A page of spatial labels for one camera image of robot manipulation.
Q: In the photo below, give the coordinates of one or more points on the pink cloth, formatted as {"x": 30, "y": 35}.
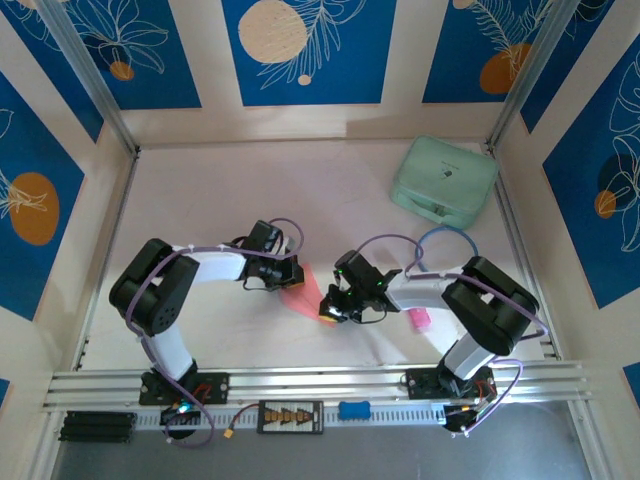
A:
{"x": 305, "y": 300}

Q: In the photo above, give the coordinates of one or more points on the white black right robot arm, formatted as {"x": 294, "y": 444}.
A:
{"x": 420, "y": 292}

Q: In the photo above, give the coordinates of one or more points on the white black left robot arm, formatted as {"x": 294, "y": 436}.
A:
{"x": 220, "y": 267}

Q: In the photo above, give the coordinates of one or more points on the pink pill organizer box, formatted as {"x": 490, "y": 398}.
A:
{"x": 419, "y": 320}

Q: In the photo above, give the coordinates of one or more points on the blue bone-shaped block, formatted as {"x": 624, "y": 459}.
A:
{"x": 355, "y": 411}

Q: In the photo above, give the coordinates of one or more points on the black power distribution board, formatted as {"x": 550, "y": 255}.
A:
{"x": 290, "y": 417}

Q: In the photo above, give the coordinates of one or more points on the mint green zip case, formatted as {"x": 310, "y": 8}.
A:
{"x": 440, "y": 175}

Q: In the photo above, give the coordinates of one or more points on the black controller board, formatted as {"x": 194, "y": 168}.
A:
{"x": 460, "y": 420}
{"x": 175, "y": 416}

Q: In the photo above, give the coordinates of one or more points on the black ribbed block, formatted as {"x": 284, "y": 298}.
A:
{"x": 97, "y": 427}

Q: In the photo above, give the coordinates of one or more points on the aluminium cross rail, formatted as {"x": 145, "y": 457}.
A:
{"x": 320, "y": 382}

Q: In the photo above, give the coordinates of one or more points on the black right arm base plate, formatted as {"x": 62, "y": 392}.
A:
{"x": 425, "y": 382}

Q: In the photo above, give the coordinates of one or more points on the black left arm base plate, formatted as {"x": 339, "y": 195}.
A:
{"x": 215, "y": 387}

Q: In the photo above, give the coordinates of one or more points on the aluminium side rail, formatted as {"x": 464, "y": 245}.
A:
{"x": 122, "y": 200}
{"x": 517, "y": 235}

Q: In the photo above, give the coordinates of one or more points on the aluminium corner post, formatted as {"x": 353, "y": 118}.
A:
{"x": 86, "y": 65}
{"x": 527, "y": 70}

